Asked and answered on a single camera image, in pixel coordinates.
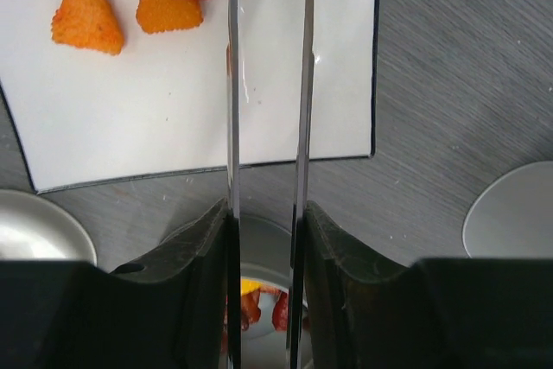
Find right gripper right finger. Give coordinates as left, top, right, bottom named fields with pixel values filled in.
left=305, top=202, right=552, bottom=368

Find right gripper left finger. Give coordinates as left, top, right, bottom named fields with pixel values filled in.
left=1, top=200, right=227, bottom=368

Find yellow corn piece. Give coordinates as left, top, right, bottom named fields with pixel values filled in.
left=240, top=278, right=263, bottom=296

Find shallow round metal tin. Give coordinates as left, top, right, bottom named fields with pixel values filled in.
left=240, top=216, right=291, bottom=368

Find tall metal container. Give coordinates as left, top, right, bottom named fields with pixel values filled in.
left=462, top=161, right=552, bottom=259

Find white square plate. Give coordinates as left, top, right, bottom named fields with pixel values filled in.
left=1, top=0, right=378, bottom=192

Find metal tongs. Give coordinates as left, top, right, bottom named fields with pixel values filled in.
left=226, top=0, right=315, bottom=368

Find orange fried food piece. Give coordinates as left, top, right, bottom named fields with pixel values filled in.
left=136, top=0, right=203, bottom=35

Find orange strawberry shaped piece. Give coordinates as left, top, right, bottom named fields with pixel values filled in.
left=51, top=0, right=125, bottom=55

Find white lid with leather strap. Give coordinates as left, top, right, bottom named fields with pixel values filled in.
left=1, top=189, right=97, bottom=264

